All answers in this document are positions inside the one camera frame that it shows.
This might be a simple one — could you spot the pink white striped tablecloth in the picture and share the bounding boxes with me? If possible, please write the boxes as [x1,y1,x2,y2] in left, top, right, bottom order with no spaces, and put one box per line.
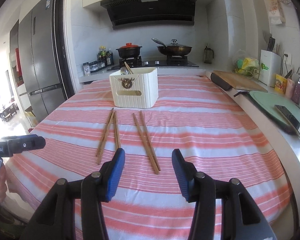
[5,74,294,240]

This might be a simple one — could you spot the cardboard box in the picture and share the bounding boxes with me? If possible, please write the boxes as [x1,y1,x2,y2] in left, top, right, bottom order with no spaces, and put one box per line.
[24,111,38,128]

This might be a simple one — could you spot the black clay pot red lid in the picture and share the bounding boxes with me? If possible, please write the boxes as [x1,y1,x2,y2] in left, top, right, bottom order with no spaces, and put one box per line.
[116,43,142,58]

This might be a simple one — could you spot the yellow cap sauce bottle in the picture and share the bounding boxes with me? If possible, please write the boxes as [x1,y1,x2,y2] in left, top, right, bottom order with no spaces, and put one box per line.
[100,46,107,67]

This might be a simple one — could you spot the light green cutting board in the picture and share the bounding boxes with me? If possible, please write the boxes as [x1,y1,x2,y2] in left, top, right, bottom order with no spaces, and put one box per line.
[233,90,300,134]

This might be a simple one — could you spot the cream ribbed utensil holder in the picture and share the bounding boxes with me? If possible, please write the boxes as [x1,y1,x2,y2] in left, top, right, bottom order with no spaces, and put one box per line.
[109,67,158,109]

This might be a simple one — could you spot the plastic bag yellow green contents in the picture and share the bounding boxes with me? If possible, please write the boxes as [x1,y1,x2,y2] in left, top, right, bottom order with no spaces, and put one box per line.
[233,50,261,77]

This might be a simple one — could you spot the black range hood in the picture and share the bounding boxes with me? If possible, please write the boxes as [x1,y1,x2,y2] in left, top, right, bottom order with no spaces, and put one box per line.
[100,0,200,30]

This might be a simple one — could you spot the purple glass dispenser bottle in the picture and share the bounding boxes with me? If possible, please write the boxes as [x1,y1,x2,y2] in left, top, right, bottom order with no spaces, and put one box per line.
[293,76,300,104]

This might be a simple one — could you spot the red hanging decoration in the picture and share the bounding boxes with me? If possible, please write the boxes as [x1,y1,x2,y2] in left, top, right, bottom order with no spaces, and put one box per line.
[15,48,23,80]

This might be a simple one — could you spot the hanging wall calendar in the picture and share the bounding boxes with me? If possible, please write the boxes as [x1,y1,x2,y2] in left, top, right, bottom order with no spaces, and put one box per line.
[267,0,286,25]

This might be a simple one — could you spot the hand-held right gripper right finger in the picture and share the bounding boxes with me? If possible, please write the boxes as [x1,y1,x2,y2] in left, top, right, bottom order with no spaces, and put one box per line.
[171,149,272,240]

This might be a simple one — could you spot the yellow printed cup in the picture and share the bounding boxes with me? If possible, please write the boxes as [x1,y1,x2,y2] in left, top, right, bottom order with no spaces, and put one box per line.
[275,74,288,95]

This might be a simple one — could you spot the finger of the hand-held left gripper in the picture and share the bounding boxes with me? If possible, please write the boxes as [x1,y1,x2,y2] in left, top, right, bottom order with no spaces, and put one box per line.
[12,134,46,156]

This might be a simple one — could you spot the dark metal wok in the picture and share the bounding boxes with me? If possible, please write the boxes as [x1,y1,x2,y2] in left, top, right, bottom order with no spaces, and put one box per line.
[152,38,193,57]

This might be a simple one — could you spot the wooden cutting board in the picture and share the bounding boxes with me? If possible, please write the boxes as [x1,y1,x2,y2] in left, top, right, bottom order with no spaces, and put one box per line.
[213,70,268,92]

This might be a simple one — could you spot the black glass gas cooktop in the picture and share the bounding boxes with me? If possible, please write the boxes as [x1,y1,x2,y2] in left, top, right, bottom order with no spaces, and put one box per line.
[107,59,200,71]

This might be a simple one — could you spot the grey steel refrigerator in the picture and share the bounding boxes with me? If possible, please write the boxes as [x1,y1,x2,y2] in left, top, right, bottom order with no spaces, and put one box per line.
[18,0,67,123]

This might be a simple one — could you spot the dark wooden furniture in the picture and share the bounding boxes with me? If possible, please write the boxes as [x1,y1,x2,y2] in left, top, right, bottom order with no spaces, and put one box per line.
[0,102,18,123]

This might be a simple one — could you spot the glass wok lid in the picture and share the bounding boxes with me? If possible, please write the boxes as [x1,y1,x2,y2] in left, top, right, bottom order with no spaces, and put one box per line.
[162,39,188,49]

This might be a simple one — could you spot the pink cup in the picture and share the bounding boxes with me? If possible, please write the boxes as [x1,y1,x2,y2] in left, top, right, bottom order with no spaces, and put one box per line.
[286,78,295,98]

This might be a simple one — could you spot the white knife block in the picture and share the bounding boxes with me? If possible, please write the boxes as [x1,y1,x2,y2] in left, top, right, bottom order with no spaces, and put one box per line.
[260,49,281,85]

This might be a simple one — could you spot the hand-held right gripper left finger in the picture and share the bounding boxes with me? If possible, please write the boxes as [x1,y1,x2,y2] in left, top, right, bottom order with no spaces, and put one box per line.
[20,148,126,240]

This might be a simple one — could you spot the black handled kitchen knives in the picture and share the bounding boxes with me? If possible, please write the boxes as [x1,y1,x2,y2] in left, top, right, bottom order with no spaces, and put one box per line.
[263,31,277,53]

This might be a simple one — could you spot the black lid spice jar rack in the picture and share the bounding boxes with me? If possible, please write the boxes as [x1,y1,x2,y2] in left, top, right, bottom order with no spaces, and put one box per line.
[82,60,106,77]

